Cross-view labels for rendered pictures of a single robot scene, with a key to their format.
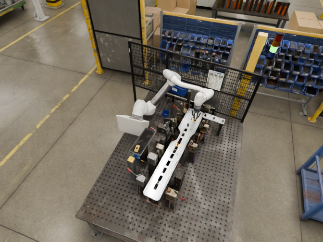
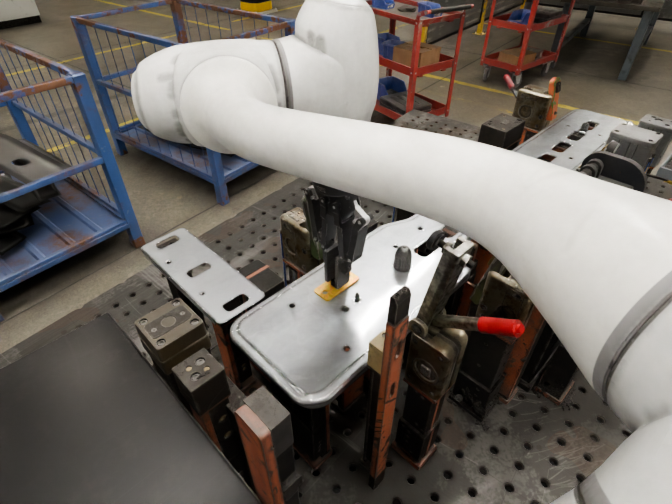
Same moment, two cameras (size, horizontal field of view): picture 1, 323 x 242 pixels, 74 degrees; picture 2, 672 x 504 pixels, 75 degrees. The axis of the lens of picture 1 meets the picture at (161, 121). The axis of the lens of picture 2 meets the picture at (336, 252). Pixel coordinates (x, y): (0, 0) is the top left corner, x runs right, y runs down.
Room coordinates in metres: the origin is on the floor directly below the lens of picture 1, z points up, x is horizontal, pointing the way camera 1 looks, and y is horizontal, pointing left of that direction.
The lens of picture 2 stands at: (2.44, -0.24, 1.55)
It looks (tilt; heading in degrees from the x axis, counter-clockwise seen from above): 40 degrees down; 200
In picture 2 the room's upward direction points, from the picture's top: straight up
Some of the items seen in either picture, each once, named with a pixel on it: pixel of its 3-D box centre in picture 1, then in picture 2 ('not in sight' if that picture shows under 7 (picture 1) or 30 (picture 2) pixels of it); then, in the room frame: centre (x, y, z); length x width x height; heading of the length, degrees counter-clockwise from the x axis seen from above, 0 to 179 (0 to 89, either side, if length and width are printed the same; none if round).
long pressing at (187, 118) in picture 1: (177, 146); (494, 195); (1.48, -0.20, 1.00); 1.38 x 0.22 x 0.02; 155
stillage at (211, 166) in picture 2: not in sight; (197, 94); (-0.05, -2.18, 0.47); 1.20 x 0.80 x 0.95; 73
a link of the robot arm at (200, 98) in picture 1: (199, 98); (327, 65); (1.91, -0.45, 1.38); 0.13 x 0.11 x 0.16; 130
